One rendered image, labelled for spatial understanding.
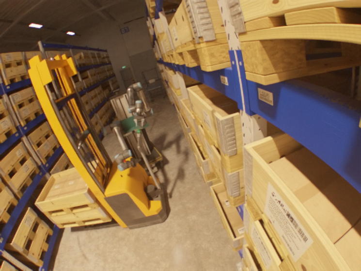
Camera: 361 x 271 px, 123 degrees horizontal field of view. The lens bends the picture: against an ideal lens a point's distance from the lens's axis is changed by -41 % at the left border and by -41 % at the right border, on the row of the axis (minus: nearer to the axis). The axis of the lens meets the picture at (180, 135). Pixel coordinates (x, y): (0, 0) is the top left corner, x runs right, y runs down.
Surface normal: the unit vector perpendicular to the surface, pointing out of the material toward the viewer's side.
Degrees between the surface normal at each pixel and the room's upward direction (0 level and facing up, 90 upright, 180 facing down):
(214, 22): 90
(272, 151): 90
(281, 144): 90
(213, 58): 90
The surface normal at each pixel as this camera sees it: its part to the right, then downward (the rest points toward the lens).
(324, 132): -0.95, 0.30
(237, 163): 0.16, 0.43
